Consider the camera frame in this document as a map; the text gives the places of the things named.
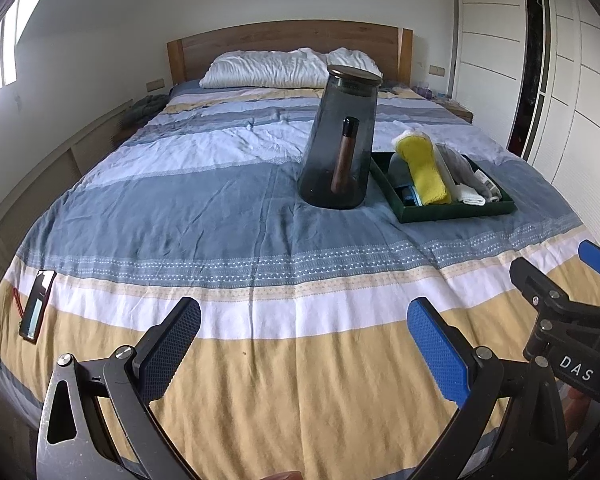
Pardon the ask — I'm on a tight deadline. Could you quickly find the white knitted cloth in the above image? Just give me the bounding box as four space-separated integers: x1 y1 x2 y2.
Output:
434 144 487 206

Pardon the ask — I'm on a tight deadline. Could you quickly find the yellow textured cloth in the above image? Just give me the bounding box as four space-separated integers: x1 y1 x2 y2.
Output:
393 132 451 206

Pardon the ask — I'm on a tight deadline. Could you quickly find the tissue pack beige white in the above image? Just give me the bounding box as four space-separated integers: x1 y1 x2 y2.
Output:
474 169 502 203

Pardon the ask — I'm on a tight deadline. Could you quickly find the smartphone with red case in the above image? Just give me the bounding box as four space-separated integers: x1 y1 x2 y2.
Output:
19 270 57 344

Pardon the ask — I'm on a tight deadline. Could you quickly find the grey folded cloth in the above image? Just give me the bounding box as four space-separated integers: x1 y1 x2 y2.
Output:
436 144 491 200

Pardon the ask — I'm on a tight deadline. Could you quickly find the green tray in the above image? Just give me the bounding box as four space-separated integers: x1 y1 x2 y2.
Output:
370 152 516 223

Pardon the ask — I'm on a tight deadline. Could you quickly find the striped blue bed quilt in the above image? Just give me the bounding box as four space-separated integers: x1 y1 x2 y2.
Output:
0 89 600 479

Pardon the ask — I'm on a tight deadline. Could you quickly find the wooden nightstand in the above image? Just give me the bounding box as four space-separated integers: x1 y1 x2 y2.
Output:
413 86 474 124

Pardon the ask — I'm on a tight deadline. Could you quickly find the white wardrobe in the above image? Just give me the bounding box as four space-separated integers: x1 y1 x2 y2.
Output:
453 0 600 244

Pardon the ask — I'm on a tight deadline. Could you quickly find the wooden headboard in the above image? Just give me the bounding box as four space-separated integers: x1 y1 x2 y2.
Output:
166 20 414 86

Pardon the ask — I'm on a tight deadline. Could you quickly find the dark green cloth bundle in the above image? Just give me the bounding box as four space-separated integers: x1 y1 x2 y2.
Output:
122 94 170 128

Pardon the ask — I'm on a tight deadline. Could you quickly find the white pillow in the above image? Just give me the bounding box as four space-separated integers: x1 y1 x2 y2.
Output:
199 47 382 89

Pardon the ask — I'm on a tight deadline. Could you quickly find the smoky glass pitcher wooden handle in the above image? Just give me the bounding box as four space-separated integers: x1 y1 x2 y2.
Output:
298 65 381 210

